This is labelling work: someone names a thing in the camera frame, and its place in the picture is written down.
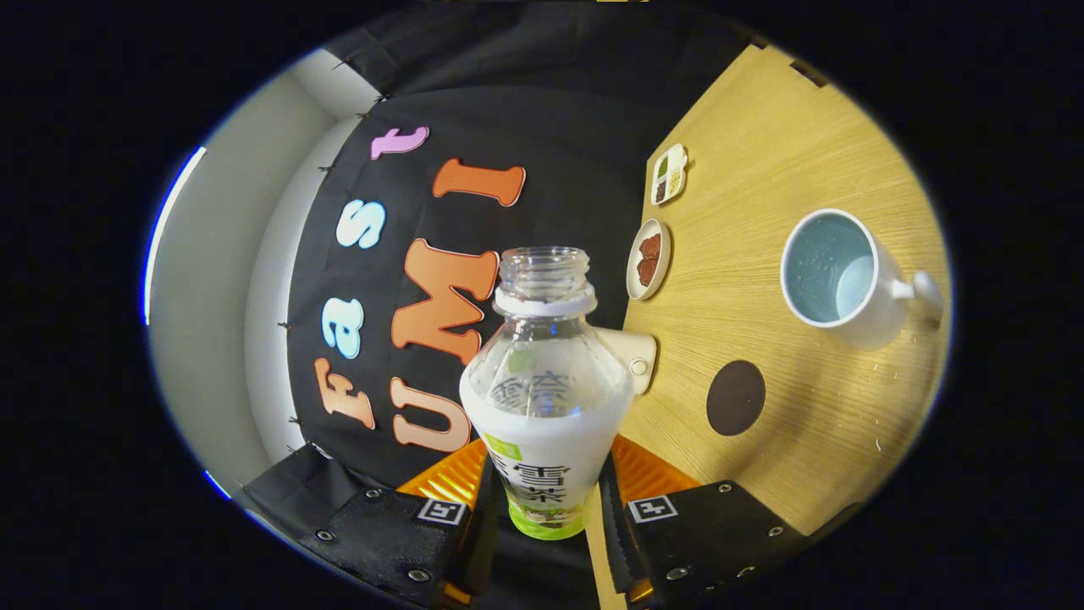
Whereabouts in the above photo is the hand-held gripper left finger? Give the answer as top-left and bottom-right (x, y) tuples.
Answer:
(292, 438), (501, 610)

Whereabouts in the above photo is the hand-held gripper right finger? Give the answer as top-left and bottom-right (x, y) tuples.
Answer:
(598, 435), (807, 610)

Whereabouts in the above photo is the dark brown round coaster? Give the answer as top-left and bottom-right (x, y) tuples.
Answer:
(706, 360), (767, 437)

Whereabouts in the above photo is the clear plastic juice bottle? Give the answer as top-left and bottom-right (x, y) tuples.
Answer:
(459, 246), (636, 541)

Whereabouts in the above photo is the white cup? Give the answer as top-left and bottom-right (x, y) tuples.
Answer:
(779, 208), (945, 351)

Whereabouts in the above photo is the white toaster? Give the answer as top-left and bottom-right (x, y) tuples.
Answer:
(593, 326), (658, 396)

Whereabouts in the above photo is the white round plate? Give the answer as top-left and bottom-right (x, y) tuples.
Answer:
(626, 219), (672, 302)

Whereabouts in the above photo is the white divided dish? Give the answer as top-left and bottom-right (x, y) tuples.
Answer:
(650, 143), (689, 207)

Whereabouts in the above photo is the wooden table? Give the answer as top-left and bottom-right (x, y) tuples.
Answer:
(583, 44), (954, 610)

